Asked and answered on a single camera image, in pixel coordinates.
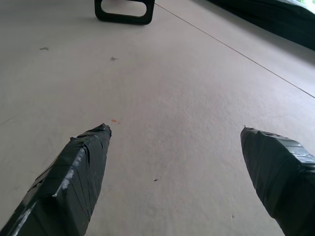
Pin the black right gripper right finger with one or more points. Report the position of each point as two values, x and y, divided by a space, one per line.
283 177

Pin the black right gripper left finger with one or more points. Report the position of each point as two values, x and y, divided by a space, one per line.
66 186

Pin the black pen holder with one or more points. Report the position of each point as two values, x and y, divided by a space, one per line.
124 12

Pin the black cloth strip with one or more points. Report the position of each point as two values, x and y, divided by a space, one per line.
270 14

